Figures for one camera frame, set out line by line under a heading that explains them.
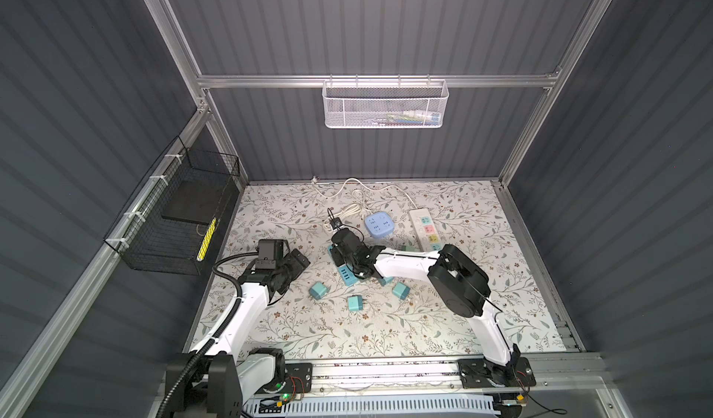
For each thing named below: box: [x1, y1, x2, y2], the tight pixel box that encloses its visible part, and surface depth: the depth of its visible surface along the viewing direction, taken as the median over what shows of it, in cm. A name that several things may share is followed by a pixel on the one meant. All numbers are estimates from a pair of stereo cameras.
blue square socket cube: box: [364, 211, 395, 238], surface depth 106 cm
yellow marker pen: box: [195, 217, 217, 262], surface depth 71 cm
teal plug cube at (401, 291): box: [391, 281, 411, 301], surface depth 89 cm
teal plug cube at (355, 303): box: [347, 295, 363, 312], surface depth 86 cm
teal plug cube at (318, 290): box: [310, 281, 328, 301], surface depth 90 cm
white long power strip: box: [409, 208, 444, 252], surface depth 104 cm
